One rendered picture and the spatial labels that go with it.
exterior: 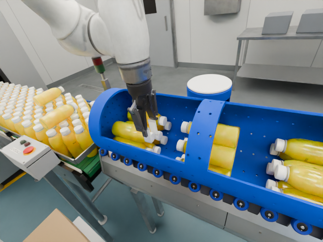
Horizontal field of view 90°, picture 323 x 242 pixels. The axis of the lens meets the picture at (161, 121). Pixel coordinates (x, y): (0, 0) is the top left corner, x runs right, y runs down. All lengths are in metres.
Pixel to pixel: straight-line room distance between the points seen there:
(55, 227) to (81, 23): 0.51
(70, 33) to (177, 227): 1.48
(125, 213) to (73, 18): 1.54
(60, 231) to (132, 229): 1.15
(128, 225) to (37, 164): 1.08
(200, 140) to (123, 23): 0.33
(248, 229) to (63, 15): 0.80
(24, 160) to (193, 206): 0.65
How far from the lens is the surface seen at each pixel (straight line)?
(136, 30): 0.41
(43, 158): 0.80
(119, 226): 1.70
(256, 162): 0.71
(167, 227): 1.60
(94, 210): 1.58
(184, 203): 0.71
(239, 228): 0.70
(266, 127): 0.68
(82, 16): 0.50
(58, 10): 0.49
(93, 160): 0.91
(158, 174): 0.66
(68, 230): 0.53
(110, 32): 0.42
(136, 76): 0.44
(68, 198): 1.08
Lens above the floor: 1.50
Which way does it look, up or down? 37 degrees down
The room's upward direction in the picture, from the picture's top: 10 degrees counter-clockwise
